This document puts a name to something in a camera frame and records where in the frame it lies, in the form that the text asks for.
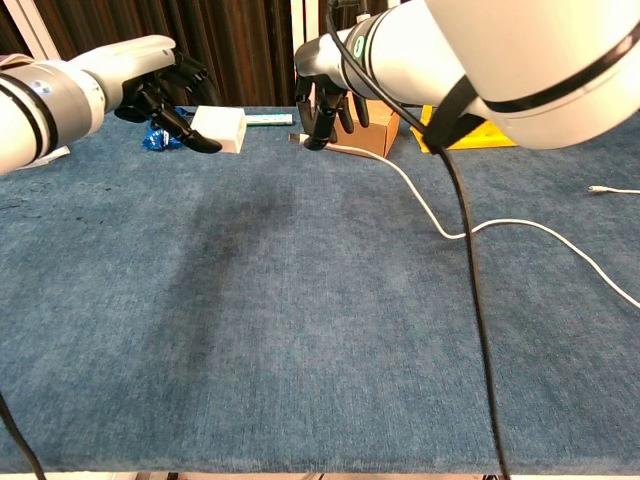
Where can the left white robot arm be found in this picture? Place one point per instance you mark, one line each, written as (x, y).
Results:
(30, 115)

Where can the white slanted frame bar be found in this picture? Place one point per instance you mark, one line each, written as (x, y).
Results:
(35, 30)

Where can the blue table cloth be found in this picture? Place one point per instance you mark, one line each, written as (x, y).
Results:
(300, 325)

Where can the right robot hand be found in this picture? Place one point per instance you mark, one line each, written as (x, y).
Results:
(322, 60)

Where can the blue snack packet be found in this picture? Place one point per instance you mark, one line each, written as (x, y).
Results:
(155, 139)

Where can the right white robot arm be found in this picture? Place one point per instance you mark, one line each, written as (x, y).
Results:
(525, 60)

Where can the small cardboard box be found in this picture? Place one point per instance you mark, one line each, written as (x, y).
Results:
(380, 132)

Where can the white charger cube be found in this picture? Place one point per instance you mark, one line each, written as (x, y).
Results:
(222, 125)

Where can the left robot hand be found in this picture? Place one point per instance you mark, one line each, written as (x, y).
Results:
(130, 65)

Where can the yellow test tube rack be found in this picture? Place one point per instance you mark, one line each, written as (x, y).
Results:
(480, 137)

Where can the white upright frame post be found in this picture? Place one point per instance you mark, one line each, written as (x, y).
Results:
(305, 20)

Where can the red capped white marker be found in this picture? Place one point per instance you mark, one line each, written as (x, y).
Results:
(270, 118)

